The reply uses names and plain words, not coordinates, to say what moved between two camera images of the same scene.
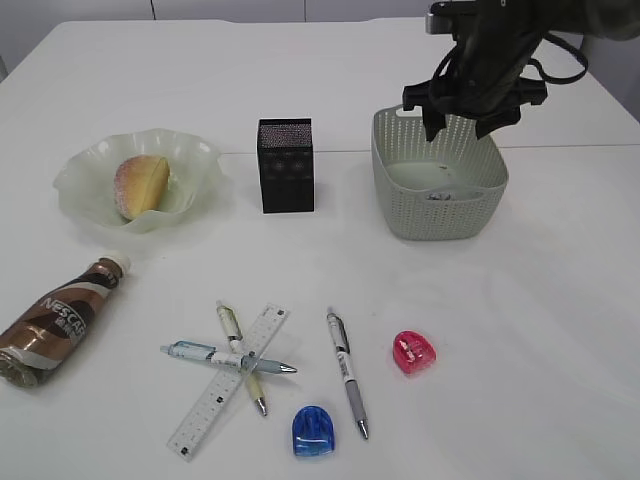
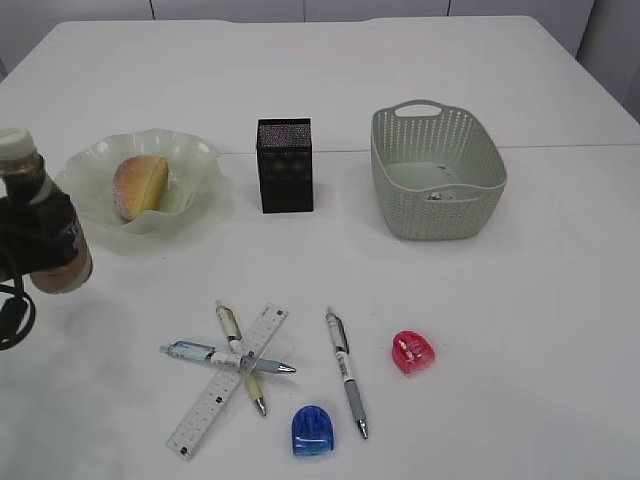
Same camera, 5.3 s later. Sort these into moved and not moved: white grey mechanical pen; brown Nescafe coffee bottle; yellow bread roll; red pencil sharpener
Moved: brown Nescafe coffee bottle
Not moved: red pencil sharpener; yellow bread roll; white grey mechanical pen
